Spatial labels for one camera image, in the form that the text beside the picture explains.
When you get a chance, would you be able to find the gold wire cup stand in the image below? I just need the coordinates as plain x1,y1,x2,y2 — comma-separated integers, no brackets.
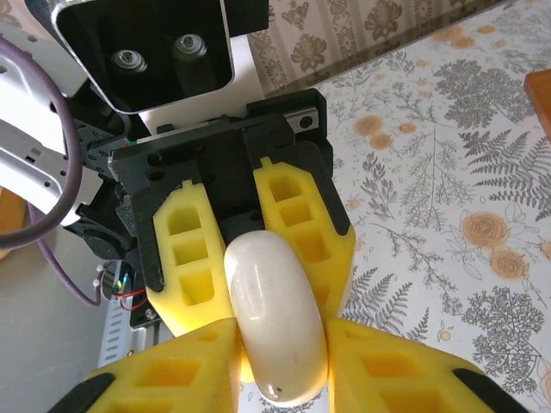
523,68,551,143

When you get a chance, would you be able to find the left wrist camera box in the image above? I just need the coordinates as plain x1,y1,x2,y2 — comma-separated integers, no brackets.
23,0,237,116

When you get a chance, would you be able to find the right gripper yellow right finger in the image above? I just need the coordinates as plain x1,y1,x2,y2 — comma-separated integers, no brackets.
325,317,520,413

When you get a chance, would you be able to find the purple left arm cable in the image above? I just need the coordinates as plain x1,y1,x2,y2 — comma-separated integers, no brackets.
0,36,107,309

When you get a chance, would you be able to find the black controller board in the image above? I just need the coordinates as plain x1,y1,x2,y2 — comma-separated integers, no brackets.
92,260,147,311

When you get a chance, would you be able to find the slotted grey cable duct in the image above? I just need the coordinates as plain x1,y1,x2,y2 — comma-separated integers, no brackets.
97,296,150,371

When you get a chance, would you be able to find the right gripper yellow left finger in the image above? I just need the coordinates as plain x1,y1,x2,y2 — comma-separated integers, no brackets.
46,319,243,413

